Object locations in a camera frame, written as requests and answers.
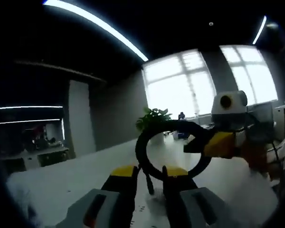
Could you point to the green potted plant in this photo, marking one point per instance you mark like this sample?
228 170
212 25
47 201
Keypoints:
154 118

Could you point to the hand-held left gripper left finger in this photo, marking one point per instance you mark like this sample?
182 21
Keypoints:
114 197

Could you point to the blue box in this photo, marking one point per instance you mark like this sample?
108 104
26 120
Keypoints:
180 135

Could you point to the row of white office desks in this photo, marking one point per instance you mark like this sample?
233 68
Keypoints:
38 156

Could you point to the white desk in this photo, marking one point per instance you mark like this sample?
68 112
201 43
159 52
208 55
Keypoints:
85 175

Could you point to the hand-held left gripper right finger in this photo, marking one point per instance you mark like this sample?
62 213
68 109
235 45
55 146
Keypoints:
180 190

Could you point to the person's right hand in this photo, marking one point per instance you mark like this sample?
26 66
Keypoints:
254 156

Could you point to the long ceiling light strip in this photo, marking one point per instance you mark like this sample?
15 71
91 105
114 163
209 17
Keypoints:
102 23

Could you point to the bright window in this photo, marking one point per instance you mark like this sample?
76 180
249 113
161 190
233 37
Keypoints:
251 73
178 83

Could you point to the dark bottle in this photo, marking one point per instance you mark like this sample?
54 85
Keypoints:
181 116

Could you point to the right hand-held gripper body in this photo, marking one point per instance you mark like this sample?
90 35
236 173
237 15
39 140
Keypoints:
230 111

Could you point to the grey monitor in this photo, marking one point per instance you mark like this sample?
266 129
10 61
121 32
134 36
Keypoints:
261 118

